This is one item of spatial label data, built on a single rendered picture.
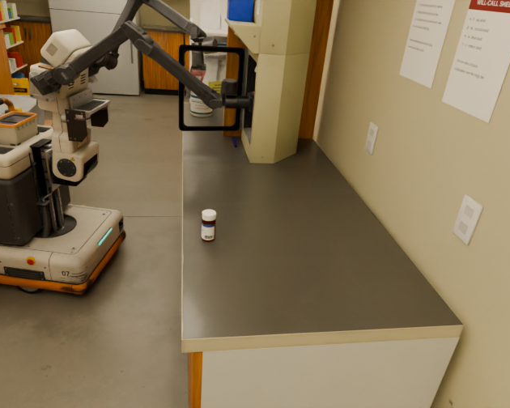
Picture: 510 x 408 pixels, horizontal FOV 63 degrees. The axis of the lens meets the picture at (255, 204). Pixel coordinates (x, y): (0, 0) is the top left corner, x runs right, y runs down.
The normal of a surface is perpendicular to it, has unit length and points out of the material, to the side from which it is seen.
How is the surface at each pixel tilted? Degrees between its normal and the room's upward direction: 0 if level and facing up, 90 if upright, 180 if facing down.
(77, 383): 0
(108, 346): 0
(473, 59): 90
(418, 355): 90
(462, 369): 90
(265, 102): 90
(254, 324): 0
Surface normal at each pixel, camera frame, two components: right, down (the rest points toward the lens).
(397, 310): 0.08, -0.88
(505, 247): -0.99, 0.00
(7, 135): -0.10, 0.49
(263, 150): 0.15, 0.47
